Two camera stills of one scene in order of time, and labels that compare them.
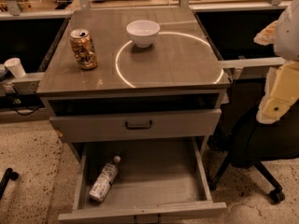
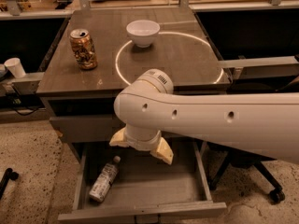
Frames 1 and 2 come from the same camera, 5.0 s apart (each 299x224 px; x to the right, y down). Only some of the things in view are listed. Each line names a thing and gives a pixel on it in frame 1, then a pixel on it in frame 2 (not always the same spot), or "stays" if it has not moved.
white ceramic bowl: (143, 32) stays
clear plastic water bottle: (105, 179) stays
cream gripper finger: (266, 36) to (146, 106)
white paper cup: (15, 66) stays
